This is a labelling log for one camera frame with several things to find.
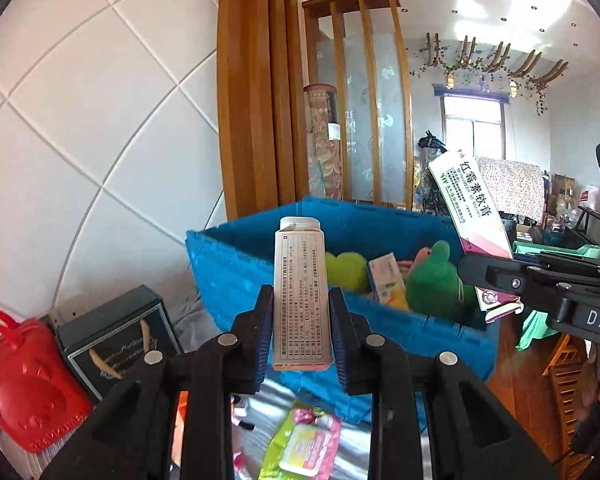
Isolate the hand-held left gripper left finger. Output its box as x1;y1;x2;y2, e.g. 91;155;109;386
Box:
40;285;275;480

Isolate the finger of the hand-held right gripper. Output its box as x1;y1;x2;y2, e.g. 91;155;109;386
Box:
527;254;600;282
457;254;565;307

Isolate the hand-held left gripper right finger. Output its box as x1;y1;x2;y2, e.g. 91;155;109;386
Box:
329;287;560;480

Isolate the grey printed medicine box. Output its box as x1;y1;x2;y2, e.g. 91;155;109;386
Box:
272;216;335;372

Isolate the blue plastic crate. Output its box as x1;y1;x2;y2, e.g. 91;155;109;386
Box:
186;196;500;423

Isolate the white pink ointment box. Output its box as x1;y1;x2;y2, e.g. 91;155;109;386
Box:
427;149;524;323

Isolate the green cloth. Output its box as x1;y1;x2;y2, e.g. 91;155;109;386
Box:
517;309;555;352

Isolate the green heart plush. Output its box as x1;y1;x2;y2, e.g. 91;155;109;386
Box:
325;251;371;293

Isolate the green plush toy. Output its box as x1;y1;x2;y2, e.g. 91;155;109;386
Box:
405;240;478;323

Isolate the small white yellow box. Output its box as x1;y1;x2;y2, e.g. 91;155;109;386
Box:
368;252;411;311

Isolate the wooden slatted rack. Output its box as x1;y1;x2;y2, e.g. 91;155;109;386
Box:
542;334;593;466

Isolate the floral cloth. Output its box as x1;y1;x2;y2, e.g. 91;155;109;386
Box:
472;155;545;221

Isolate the green pink wipes pack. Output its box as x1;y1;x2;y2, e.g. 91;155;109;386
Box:
257;400;341;480

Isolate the black gift box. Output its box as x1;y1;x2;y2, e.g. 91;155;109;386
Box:
55;285;183;403

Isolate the window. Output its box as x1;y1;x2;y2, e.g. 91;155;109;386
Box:
440;95;508;161

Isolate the rolled patterned carpet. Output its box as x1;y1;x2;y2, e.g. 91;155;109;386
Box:
304;84;348;201

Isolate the ceiling vine trellis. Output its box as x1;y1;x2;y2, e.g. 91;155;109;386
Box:
410;32;570;111

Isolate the wooden frosted glass partition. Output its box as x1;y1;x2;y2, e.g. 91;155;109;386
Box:
301;0;415;211

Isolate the red plastic bear bag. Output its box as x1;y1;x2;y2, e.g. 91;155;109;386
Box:
0;308;95;455

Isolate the wooden pillar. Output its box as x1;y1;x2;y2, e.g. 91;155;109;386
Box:
216;0;311;221

